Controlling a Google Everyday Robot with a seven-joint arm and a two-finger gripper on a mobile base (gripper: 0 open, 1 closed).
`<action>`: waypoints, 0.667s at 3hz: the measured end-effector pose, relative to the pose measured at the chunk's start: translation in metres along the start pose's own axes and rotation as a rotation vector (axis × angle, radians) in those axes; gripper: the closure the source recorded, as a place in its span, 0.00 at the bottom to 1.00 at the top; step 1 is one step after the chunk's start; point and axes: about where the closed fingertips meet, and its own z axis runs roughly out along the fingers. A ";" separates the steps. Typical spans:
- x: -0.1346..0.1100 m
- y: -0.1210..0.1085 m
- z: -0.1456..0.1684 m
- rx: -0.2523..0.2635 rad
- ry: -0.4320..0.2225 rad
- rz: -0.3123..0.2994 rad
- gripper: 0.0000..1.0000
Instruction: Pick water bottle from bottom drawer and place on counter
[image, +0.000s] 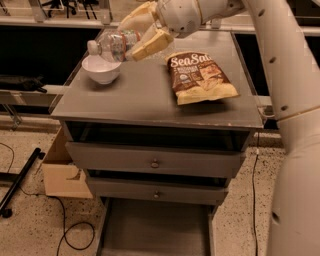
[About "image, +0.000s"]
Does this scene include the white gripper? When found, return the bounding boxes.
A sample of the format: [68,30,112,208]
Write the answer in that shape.
[118,0,202,61]

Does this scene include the clear plastic water bottle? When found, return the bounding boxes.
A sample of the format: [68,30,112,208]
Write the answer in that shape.
[87,30,143,62]

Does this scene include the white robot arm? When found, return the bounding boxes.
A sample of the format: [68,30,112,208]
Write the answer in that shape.
[120,0,320,256]

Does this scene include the grey drawer cabinet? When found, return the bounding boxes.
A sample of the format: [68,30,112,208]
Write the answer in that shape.
[52,31,262,190]

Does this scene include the grey top drawer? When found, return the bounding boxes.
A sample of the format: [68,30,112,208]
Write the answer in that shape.
[66,142,245,178]

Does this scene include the grey drawer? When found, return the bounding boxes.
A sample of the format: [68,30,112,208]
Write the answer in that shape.
[93,197,216,256]
[66,142,245,178]
[87,177,228,205]

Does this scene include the grey middle drawer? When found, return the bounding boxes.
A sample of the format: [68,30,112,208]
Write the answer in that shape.
[87,177,228,205]

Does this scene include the grey bottom drawer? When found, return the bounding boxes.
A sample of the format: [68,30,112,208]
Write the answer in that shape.
[93,197,216,256]

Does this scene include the white bowl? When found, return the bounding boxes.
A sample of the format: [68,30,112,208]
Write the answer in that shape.
[82,55,121,85]

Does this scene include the brown sea salt chip bag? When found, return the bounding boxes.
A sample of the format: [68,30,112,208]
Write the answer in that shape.
[166,51,238,105]

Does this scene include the cardboard box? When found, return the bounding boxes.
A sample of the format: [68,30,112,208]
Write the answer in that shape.
[41,128,93,199]

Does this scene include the black metal pole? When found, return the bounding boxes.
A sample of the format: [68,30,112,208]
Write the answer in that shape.
[0,148,45,218]

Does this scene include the black bag on rail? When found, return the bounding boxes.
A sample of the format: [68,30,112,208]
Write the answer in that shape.
[0,75,47,93]

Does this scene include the white cable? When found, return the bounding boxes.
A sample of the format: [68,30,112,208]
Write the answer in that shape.
[259,106,276,120]

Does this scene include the black floor cable right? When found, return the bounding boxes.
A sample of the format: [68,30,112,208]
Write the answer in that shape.
[251,131,261,256]

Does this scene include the black floor cable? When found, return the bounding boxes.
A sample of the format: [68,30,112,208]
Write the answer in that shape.
[0,142,96,256]
[251,131,261,256]

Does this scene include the black floor cable left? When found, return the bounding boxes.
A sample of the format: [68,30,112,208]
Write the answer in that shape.
[0,142,96,256]

